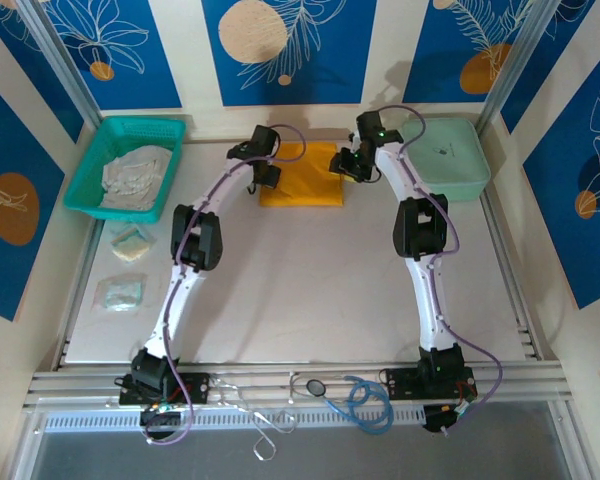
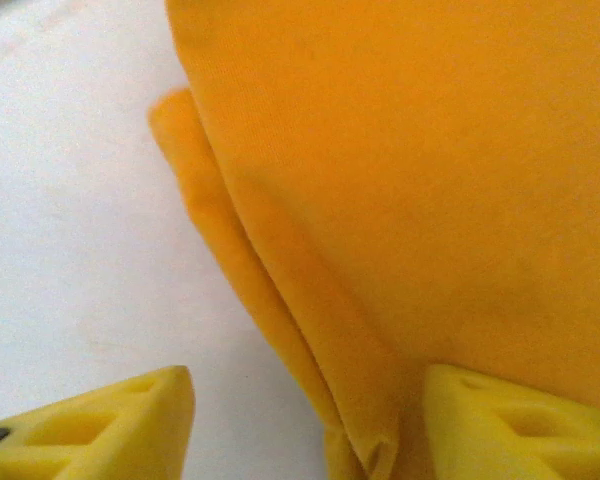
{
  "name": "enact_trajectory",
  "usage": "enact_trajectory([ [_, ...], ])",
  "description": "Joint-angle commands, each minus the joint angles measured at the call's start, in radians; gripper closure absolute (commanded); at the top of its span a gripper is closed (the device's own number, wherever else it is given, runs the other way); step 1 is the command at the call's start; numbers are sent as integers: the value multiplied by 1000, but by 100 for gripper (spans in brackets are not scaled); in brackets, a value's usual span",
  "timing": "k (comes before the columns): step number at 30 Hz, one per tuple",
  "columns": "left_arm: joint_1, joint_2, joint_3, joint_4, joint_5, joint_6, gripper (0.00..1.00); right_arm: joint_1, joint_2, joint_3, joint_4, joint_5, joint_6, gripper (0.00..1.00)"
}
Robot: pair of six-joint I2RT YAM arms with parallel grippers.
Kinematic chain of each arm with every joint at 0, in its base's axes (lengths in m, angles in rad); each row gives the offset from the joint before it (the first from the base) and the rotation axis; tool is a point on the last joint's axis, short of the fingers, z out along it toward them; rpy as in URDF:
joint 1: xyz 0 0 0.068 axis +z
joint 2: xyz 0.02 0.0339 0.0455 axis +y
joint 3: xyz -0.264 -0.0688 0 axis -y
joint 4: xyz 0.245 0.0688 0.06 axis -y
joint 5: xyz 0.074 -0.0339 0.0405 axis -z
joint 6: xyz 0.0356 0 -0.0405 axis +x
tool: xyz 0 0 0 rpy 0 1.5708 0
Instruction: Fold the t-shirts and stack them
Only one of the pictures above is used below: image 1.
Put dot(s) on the mint green storage case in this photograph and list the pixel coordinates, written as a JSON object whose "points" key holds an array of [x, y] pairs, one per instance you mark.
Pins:
{"points": [[450, 160]]}

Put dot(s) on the aluminium frame post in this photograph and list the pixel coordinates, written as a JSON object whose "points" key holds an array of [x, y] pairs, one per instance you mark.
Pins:
{"points": [[65, 65], [515, 65]]}

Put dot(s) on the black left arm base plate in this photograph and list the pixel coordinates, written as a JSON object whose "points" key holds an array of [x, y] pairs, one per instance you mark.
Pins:
{"points": [[197, 387]]}

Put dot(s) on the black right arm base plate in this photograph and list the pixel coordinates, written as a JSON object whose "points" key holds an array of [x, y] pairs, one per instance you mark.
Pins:
{"points": [[402, 385]]}

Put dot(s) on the packaged pale green cloth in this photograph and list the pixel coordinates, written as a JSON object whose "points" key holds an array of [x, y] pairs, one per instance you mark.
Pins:
{"points": [[122, 295]]}

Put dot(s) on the teal plastic basket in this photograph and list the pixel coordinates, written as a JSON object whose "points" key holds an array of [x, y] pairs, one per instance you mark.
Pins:
{"points": [[125, 132]]}

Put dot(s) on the yellow t-shirt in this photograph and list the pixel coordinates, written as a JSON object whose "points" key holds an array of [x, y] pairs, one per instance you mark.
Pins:
{"points": [[310, 175]]}

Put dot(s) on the aluminium frame rail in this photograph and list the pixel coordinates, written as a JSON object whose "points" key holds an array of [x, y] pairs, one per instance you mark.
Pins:
{"points": [[280, 372]]}

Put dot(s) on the white crumpled t-shirt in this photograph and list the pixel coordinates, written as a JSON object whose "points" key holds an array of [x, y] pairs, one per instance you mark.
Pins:
{"points": [[135, 175]]}

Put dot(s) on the small round metal disc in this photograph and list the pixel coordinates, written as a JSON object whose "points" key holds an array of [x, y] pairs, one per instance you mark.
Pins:
{"points": [[313, 385]]}

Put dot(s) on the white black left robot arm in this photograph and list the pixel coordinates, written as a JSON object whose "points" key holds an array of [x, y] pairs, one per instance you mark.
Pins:
{"points": [[180, 310]]}

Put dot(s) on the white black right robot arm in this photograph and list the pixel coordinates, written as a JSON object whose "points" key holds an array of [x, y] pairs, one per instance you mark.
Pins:
{"points": [[430, 300]]}

